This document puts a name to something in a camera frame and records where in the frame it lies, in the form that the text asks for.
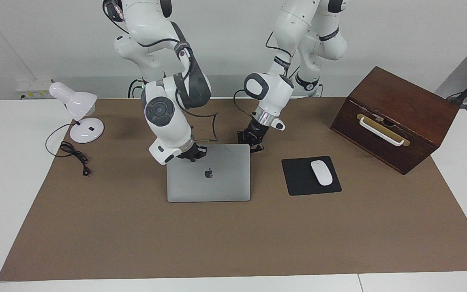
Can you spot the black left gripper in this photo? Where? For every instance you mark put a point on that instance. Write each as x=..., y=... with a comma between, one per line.
x=254, y=132

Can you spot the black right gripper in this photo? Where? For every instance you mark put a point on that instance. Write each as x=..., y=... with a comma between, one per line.
x=189, y=151

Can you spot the grey laptop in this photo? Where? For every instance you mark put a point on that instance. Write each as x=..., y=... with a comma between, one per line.
x=217, y=186

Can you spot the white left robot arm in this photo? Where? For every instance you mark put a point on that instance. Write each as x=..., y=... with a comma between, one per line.
x=274, y=93

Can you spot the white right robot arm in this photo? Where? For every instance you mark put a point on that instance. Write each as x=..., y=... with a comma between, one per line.
x=168, y=125

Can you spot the black mouse pad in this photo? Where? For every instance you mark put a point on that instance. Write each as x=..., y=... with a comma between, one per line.
x=298, y=178

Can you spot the white computer mouse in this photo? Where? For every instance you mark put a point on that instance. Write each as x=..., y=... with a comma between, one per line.
x=322, y=173

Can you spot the brown table mat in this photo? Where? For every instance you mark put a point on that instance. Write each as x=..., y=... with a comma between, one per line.
x=217, y=243

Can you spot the white desk lamp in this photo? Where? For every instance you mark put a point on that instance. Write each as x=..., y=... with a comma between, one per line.
x=75, y=101

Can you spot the dark brown wooden box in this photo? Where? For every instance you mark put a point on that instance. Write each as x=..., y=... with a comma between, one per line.
x=412, y=101

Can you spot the white power strip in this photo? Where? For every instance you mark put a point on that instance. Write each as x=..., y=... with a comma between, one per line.
x=31, y=90

